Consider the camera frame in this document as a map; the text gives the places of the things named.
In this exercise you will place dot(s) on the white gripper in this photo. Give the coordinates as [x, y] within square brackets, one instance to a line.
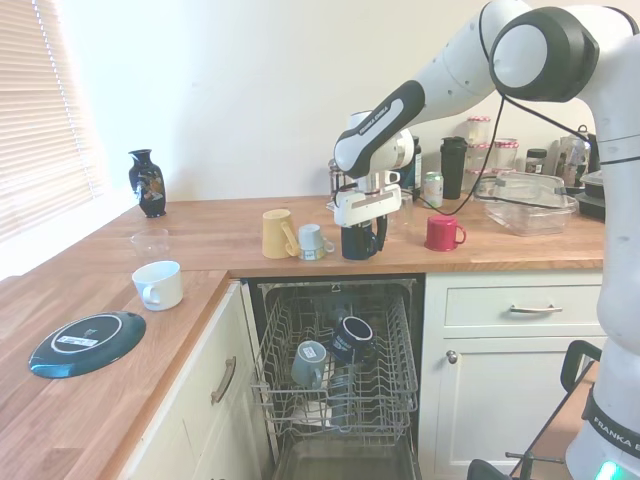
[367, 205]

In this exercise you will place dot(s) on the navy mug with white rim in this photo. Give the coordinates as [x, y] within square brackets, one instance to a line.
[357, 245]

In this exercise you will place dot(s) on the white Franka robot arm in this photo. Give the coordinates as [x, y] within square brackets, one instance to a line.
[380, 125]

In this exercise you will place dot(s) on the red mug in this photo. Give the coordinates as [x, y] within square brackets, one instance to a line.
[442, 234]

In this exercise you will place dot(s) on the yellow mug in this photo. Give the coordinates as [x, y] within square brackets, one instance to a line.
[275, 235]

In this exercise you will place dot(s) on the navy mug with white print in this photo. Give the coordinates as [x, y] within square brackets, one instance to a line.
[354, 340]

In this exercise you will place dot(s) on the built-in dishwasher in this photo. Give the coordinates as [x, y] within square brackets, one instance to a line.
[257, 310]

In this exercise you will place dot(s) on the grey mug with label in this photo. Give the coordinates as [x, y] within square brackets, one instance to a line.
[306, 365]

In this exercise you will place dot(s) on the clear drinking glass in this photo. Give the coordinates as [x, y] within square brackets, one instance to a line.
[406, 215]

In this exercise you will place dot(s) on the red and white card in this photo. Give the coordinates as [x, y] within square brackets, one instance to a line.
[331, 206]

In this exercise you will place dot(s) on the glass French press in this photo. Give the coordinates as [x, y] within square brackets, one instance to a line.
[334, 182]

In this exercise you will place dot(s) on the small white cup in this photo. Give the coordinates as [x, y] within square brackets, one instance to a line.
[311, 242]

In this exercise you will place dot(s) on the green drink can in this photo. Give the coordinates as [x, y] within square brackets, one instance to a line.
[433, 190]

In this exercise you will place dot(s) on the dark green bottle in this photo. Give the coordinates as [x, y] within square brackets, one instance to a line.
[416, 165]

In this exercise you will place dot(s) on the black shaker bottle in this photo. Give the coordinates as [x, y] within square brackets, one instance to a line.
[453, 167]

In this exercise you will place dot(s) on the jar with red gingham lid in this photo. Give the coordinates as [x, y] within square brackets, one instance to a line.
[479, 157]
[474, 181]
[506, 156]
[478, 130]

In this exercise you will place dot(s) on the white drawer front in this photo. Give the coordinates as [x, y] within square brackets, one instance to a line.
[480, 310]

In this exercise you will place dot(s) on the clear glass baking dish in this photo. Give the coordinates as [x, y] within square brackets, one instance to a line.
[530, 200]

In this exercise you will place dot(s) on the coffee jar with dark lid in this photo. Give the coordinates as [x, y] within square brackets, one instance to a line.
[536, 161]

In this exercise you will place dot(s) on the white dish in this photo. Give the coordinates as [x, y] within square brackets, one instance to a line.
[310, 411]

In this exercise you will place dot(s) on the wide white cup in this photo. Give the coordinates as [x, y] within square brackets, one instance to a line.
[159, 285]

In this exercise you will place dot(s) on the black food container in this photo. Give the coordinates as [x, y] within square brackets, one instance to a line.
[590, 207]
[594, 182]

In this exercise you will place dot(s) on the white cabinet door with knob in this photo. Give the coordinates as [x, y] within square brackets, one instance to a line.
[500, 415]

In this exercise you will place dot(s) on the black decorated vase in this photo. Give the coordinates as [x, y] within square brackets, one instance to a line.
[146, 182]

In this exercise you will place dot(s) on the black metal stand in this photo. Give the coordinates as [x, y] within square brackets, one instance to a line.
[570, 370]

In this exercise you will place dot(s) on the cream cabinet door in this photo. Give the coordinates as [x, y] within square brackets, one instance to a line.
[200, 430]

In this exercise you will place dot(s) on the dark teal plate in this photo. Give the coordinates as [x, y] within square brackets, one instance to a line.
[87, 342]

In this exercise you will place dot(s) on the white window blind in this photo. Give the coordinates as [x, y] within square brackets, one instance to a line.
[35, 120]

